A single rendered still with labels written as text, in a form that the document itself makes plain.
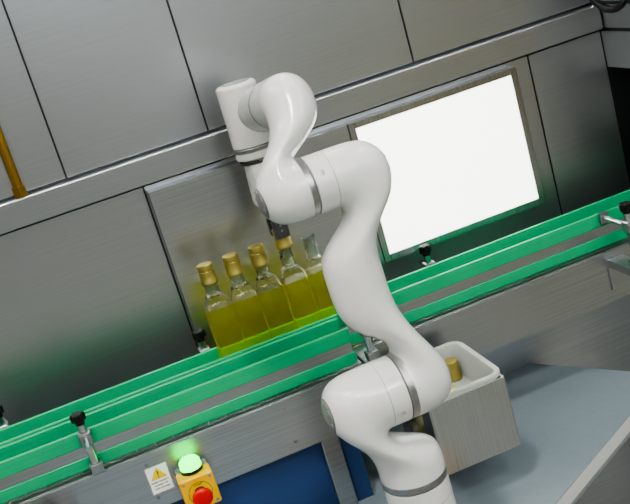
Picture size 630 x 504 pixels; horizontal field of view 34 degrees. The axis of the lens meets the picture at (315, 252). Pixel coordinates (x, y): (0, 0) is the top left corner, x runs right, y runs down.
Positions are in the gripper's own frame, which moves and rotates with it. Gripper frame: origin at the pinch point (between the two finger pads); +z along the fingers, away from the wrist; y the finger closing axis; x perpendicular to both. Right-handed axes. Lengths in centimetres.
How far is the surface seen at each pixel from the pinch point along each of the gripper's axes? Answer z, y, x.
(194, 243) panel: 0.9, -13.7, -16.3
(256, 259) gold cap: 5.1, -0.1, -6.4
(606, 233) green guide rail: 27, 2, 73
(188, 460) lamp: 34, 19, -34
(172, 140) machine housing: -21.7, -16.8, -13.5
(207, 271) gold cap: 3.9, -0.2, -17.0
